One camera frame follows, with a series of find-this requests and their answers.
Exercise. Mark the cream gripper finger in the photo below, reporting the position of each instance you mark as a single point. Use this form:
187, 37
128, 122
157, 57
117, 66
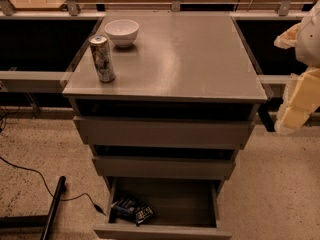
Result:
288, 38
301, 98

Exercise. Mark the blue chip bag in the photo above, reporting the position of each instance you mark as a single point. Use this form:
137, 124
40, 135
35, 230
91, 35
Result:
133, 209

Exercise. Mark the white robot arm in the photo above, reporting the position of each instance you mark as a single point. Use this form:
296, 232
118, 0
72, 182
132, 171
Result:
307, 49

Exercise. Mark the grey drawer cabinet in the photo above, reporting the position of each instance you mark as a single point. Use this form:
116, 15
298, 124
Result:
182, 66

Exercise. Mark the grey top drawer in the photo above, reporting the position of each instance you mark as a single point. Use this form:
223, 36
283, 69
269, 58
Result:
164, 133

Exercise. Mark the grey open bottom drawer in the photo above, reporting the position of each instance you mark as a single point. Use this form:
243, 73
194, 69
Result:
185, 210

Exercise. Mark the grey middle drawer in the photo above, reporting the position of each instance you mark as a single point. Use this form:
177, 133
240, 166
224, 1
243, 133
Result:
168, 168

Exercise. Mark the white ceramic bowl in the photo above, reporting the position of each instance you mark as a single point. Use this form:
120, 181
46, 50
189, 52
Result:
122, 33

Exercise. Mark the tall printed drink can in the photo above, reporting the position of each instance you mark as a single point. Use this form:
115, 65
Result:
101, 55

